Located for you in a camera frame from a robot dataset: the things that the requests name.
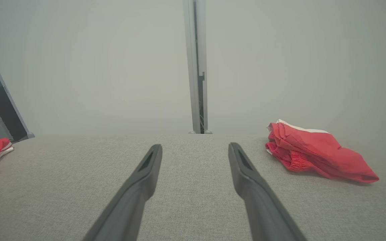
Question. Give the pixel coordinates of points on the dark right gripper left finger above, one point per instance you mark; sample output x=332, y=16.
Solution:
x=136, y=194

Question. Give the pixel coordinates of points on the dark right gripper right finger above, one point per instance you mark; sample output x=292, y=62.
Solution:
x=260, y=201

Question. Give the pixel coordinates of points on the red shorts with white stripe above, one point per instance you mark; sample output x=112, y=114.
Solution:
x=320, y=150

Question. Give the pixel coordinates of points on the grey fabric upholstered bench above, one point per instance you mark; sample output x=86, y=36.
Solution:
x=193, y=217

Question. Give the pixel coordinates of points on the black computer tower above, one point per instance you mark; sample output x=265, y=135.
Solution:
x=5, y=117

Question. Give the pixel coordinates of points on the grey cylindrical post foot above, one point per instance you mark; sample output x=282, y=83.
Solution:
x=208, y=132
x=193, y=132

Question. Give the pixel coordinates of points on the grey partition post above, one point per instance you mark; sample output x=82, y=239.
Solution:
x=190, y=67

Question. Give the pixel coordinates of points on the grey metal shelf frame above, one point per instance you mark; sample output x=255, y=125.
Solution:
x=18, y=115

